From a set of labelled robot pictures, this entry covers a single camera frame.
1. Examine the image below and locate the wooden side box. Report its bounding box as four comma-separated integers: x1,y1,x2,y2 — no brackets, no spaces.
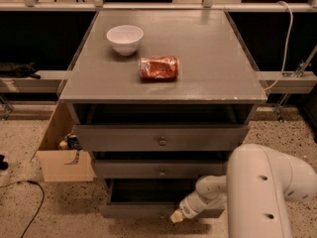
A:
37,103,95,182

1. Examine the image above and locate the grey drawer cabinet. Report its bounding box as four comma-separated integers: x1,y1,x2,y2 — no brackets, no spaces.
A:
56,9,268,220

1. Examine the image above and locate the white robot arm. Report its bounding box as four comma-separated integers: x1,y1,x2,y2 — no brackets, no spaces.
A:
170,144,317,238

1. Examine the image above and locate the metal frame rail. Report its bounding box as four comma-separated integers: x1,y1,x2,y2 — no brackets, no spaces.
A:
0,2,317,14

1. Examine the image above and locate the grey middle drawer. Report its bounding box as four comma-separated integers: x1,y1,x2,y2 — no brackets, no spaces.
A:
93,151,230,179

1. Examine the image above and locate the black floor cable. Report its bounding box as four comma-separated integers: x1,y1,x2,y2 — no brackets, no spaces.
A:
0,179,46,238

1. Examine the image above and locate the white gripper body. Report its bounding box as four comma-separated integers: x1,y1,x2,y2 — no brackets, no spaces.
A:
177,191,227,220

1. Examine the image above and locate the crushed orange soda can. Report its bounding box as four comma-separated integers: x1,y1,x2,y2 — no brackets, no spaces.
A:
139,56,179,80

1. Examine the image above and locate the black object on shelf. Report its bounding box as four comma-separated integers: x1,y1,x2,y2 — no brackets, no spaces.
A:
0,62,41,79

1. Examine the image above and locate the grey top drawer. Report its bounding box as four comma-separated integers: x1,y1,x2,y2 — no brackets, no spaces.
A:
73,125,250,152

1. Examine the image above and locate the white bowl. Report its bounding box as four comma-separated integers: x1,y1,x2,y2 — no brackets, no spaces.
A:
106,25,144,56

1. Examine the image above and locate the grey drawer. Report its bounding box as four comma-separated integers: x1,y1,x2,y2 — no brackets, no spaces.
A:
93,151,230,179
98,178,227,220
73,125,250,152

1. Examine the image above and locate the grey bottom drawer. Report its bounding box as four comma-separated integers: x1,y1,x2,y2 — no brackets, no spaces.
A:
98,178,227,220

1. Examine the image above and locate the white hanging cable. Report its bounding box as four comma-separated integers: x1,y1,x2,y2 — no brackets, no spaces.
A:
263,1,295,93

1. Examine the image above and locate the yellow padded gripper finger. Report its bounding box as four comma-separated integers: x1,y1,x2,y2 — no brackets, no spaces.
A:
170,209,185,223

